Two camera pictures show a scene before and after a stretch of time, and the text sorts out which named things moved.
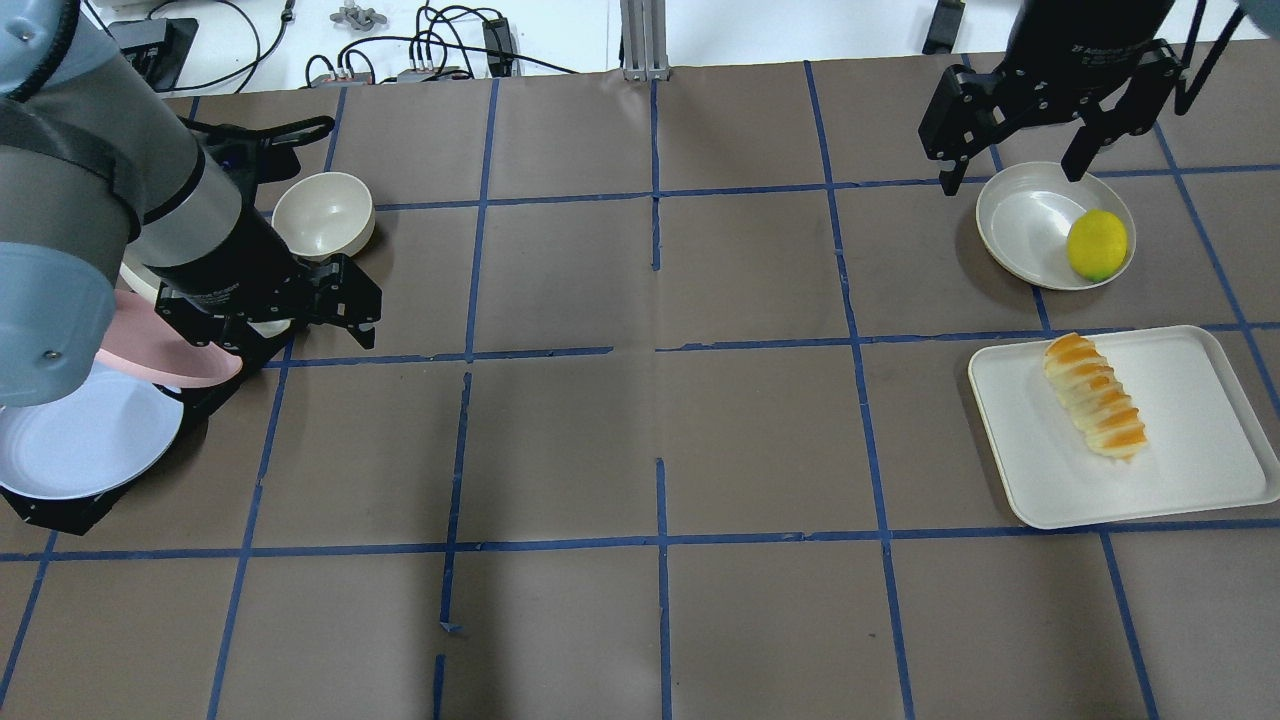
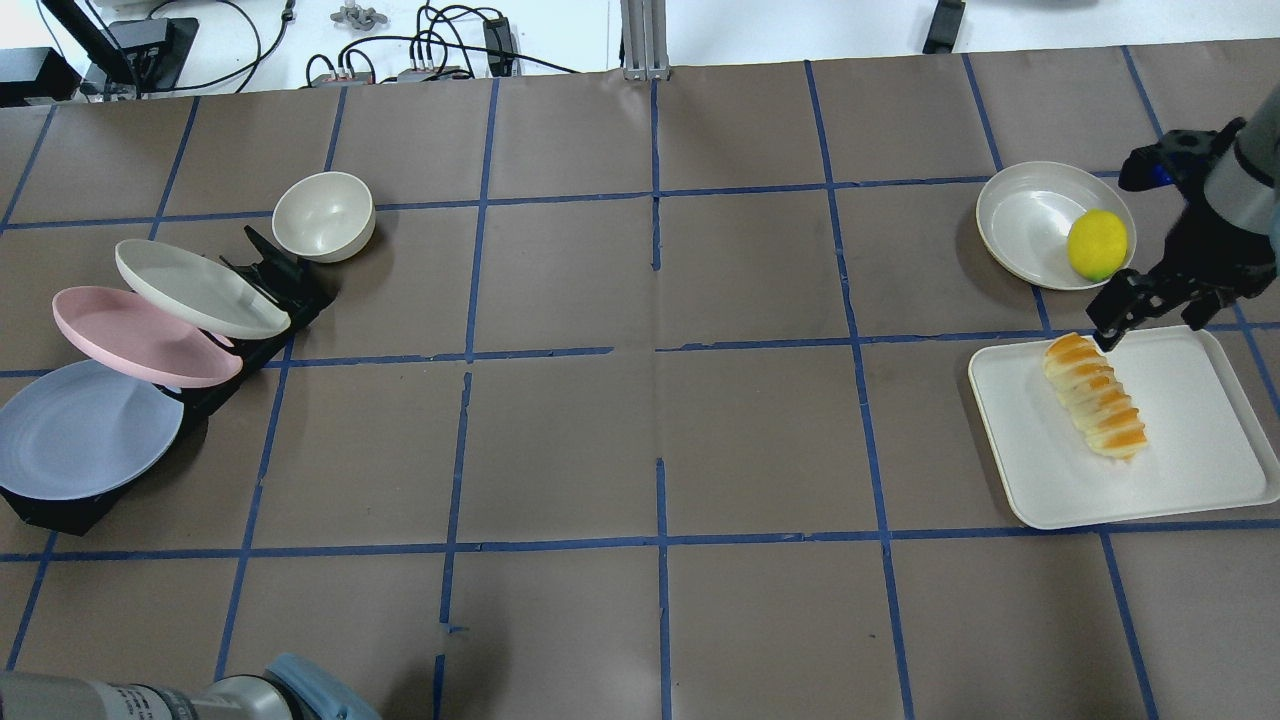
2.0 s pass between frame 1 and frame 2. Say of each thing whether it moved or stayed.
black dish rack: moved
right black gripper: moved
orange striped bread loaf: stayed
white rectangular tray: stayed
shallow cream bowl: stayed
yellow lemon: stayed
